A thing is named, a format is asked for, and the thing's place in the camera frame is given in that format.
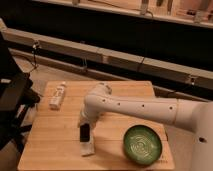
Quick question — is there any wooden table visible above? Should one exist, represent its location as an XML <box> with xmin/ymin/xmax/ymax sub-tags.
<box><xmin>18</xmin><ymin>81</ymin><xmax>174</xmax><ymax>171</ymax></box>

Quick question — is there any black cable left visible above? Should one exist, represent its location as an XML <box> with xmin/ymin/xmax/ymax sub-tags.
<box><xmin>13</xmin><ymin>40</ymin><xmax>40</xmax><ymax>73</ymax></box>

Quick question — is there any white bottle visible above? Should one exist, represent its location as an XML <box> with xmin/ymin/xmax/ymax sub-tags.
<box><xmin>49</xmin><ymin>81</ymin><xmax>66</xmax><ymax>110</ymax></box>

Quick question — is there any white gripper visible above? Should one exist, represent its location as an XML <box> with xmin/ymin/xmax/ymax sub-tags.
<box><xmin>78</xmin><ymin>110</ymin><xmax>99</xmax><ymax>129</ymax></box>

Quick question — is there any black eraser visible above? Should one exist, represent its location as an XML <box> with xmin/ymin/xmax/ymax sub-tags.
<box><xmin>80</xmin><ymin>124</ymin><xmax>90</xmax><ymax>142</ymax></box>

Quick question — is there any black chair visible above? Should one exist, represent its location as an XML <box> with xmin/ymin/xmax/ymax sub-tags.
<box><xmin>0</xmin><ymin>32</ymin><xmax>40</xmax><ymax>153</ymax></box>

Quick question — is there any green plate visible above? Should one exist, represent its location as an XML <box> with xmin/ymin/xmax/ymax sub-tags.
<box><xmin>123</xmin><ymin>125</ymin><xmax>162</xmax><ymax>166</ymax></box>

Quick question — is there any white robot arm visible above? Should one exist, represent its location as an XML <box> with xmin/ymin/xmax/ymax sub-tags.
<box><xmin>79</xmin><ymin>83</ymin><xmax>213</xmax><ymax>171</ymax></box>

